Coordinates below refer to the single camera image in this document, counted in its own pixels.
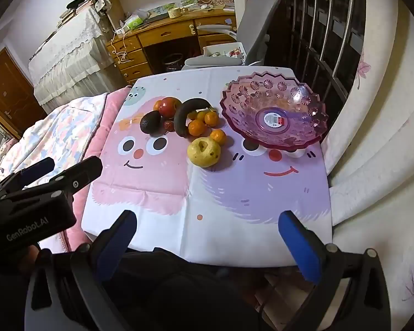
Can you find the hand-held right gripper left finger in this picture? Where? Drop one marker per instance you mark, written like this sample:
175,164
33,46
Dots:
114,248

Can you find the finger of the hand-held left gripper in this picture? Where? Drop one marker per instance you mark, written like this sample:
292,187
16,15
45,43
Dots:
38,172
77,176

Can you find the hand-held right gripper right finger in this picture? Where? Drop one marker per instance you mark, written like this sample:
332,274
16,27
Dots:
301,248

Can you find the dark green avocado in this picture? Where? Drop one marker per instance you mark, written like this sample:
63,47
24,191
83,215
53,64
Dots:
149,122

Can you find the red apple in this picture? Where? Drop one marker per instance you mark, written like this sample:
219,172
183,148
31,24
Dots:
169,107

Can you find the dark overripe banana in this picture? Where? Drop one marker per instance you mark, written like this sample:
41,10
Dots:
180,119

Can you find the orange tangerine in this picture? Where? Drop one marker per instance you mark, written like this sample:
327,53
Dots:
212,119
218,136
195,127
157,105

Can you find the yellow apple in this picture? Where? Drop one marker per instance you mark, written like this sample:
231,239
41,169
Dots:
204,152

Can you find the pink plastic fruit bowl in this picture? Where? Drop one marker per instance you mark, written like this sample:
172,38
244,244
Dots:
279,110

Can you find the floral quilt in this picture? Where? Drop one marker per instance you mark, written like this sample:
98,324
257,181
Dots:
55,131

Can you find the pink blanket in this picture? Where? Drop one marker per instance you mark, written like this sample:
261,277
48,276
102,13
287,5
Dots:
107,117

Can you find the wooden door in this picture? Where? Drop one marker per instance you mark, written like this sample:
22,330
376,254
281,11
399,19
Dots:
10,93

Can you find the cartoon printed tablecloth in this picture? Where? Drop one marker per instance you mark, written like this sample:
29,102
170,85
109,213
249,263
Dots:
227,196

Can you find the person's dark pants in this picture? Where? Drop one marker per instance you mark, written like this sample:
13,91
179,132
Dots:
193,293

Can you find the lace-covered cabinet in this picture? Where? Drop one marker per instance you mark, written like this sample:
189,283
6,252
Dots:
69,51

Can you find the small yellow-orange tangerine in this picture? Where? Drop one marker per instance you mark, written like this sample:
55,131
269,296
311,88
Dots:
200,115

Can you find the white floral curtain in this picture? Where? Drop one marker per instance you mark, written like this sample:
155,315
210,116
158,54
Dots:
383,127

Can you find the green tissue pack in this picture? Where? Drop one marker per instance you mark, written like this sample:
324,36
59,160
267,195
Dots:
134,22

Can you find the wooden desk with drawers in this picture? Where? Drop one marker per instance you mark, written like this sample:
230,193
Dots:
165,34

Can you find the cream mug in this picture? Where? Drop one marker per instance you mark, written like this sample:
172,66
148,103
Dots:
175,13

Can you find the white box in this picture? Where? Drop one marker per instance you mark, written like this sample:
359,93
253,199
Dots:
224,51

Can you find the metal window grille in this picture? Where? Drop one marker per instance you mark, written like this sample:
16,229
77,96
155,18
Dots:
317,24

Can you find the grey office chair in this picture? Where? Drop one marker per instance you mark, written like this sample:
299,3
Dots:
255,24

